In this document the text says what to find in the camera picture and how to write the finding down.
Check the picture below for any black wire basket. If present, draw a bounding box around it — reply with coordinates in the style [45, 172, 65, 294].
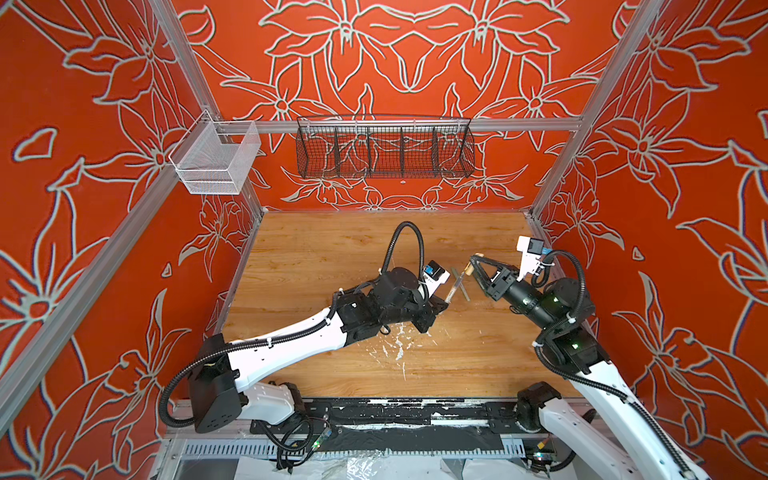
[296, 114, 477, 180]

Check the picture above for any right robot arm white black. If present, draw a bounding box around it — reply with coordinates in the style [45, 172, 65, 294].
[469, 250, 709, 479]

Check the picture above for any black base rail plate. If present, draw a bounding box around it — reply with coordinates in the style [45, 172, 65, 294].
[251, 397, 571, 436]

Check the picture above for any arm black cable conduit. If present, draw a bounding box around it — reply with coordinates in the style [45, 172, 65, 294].
[530, 249, 697, 480]
[158, 221, 426, 429]

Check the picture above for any clear mesh bin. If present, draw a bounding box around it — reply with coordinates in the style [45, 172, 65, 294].
[169, 109, 262, 195]

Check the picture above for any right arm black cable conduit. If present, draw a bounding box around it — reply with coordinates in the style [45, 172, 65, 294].
[530, 249, 697, 480]

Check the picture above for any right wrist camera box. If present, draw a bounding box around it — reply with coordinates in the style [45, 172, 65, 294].
[516, 235, 551, 281]

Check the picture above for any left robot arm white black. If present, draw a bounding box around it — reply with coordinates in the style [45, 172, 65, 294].
[184, 262, 450, 433]

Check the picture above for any white cable duct strip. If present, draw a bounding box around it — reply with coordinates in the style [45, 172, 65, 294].
[178, 438, 526, 460]

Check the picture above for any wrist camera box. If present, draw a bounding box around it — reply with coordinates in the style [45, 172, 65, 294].
[516, 235, 551, 281]
[421, 260, 451, 298]

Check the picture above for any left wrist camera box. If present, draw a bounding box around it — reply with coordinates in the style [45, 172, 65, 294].
[421, 260, 451, 298]

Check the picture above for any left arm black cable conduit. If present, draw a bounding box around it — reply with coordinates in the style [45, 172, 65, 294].
[158, 221, 426, 429]

